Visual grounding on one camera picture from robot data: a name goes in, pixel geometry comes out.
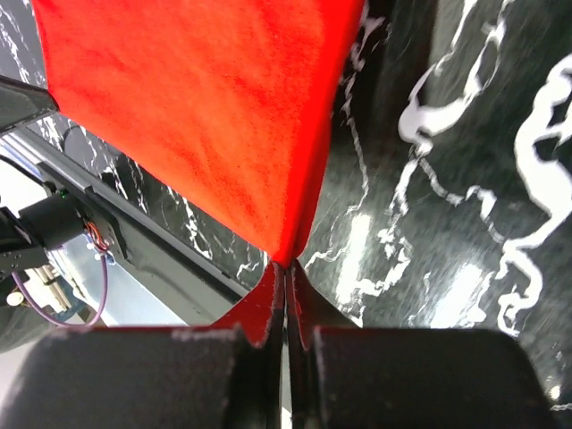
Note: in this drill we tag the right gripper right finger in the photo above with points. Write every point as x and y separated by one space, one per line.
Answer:
344 376

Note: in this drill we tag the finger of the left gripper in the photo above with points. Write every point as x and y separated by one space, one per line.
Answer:
22 103

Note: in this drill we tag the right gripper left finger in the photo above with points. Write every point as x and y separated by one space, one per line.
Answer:
224 375

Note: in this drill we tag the red t shirt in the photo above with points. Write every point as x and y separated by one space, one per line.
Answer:
227 102

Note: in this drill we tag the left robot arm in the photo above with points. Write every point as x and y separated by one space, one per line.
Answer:
46 225

